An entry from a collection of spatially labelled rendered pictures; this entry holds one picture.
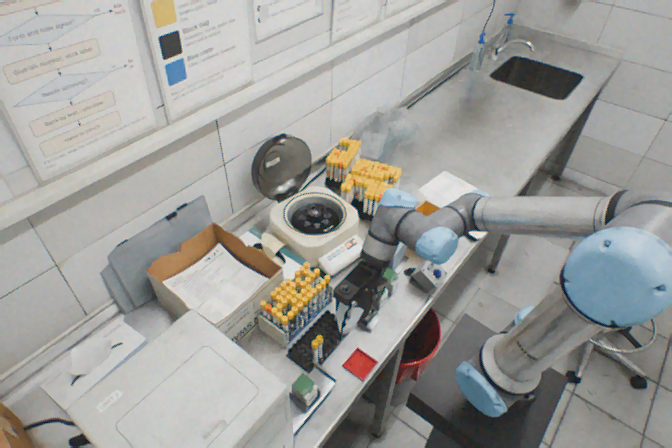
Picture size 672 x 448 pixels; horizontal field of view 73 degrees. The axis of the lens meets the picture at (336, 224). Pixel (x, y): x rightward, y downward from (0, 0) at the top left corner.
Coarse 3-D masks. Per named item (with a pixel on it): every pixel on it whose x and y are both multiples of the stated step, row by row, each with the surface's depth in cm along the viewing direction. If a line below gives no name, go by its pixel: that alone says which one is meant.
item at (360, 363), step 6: (354, 354) 120; (360, 354) 120; (366, 354) 120; (348, 360) 119; (354, 360) 119; (360, 360) 119; (366, 360) 119; (372, 360) 119; (342, 366) 118; (348, 366) 118; (354, 366) 118; (360, 366) 118; (366, 366) 118; (372, 366) 117; (354, 372) 116; (360, 372) 117; (366, 372) 117; (360, 378) 115
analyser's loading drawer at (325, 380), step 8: (320, 368) 111; (312, 376) 112; (320, 376) 112; (328, 376) 111; (320, 384) 110; (328, 384) 110; (320, 392) 106; (328, 392) 109; (296, 400) 105; (320, 400) 107; (296, 408) 106; (304, 408) 104; (312, 408) 106; (296, 416) 104; (304, 416) 104; (296, 424) 103
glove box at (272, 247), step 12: (252, 228) 144; (252, 240) 140; (264, 240) 137; (276, 240) 138; (264, 252) 138; (276, 252) 135; (288, 252) 137; (288, 264) 134; (300, 264) 134; (288, 276) 130
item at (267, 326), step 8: (304, 280) 129; (320, 280) 130; (328, 296) 129; (272, 304) 123; (312, 304) 123; (320, 304) 127; (304, 312) 121; (312, 312) 125; (264, 320) 120; (272, 320) 120; (304, 320) 123; (312, 320) 127; (264, 328) 123; (272, 328) 120; (280, 328) 118; (288, 328) 121; (296, 328) 121; (304, 328) 125; (272, 336) 122; (280, 336) 119; (296, 336) 123; (280, 344) 122; (288, 344) 121
